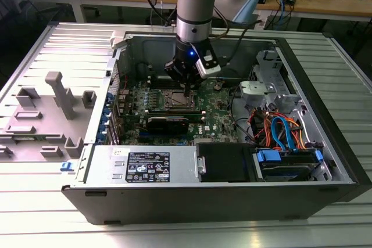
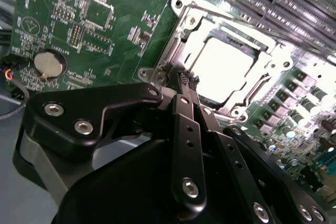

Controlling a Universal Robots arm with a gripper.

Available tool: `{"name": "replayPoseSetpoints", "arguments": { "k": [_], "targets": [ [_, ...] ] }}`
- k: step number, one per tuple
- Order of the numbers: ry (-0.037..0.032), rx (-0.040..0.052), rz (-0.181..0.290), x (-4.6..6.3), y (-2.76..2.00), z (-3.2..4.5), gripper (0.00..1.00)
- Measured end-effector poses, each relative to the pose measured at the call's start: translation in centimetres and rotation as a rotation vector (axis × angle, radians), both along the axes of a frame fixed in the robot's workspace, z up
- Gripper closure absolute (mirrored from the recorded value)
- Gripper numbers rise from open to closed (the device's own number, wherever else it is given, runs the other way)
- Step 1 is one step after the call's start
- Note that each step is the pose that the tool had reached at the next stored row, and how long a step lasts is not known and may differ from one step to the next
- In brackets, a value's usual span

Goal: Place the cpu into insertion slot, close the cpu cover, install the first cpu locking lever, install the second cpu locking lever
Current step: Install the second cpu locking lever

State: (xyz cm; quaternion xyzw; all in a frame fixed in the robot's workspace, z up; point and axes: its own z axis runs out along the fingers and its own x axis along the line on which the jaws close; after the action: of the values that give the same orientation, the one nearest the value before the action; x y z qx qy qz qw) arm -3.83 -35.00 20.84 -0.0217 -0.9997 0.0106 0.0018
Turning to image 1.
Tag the silver CPU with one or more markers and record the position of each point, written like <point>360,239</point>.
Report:
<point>178,100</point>

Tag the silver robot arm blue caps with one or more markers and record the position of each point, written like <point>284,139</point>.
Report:
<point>193,7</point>

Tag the black RAM slot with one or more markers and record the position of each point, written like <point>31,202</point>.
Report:
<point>174,112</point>
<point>157,75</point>
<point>157,79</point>
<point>157,86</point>
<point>157,82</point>

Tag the CPU socket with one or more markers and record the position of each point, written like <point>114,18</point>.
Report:
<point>174,107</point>

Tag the blue expansion slot clip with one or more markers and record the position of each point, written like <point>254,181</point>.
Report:
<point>106,112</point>
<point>104,125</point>
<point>101,137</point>
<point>109,98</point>

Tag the black drive bay cover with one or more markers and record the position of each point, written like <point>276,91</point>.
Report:
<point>223,163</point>

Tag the round coin battery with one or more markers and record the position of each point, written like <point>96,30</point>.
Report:
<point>218,86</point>

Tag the green motherboard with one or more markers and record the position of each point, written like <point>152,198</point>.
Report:
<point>215,105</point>

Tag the black graphics card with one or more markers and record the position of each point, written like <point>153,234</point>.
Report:
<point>167,126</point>

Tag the silver metal drive cage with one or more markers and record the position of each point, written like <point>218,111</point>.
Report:
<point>255,86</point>

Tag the small white sticker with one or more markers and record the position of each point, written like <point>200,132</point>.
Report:
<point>118,152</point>

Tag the black rating label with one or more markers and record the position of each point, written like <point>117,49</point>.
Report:
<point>145,169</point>

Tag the small black adapter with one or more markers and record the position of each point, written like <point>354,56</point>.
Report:
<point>290,0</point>

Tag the silver power supply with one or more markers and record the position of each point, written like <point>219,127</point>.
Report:
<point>101,166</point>

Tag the black open PC case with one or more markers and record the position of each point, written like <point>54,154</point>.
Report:
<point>203,201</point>

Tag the hard disk blue carrier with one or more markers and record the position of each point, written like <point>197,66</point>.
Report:
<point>279,169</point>

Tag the grey parts rack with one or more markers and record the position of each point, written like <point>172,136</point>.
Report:
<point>43,120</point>

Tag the small blue plastic clip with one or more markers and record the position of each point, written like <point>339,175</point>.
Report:
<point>67,167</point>

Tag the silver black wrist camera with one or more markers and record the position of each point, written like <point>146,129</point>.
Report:
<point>209,62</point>

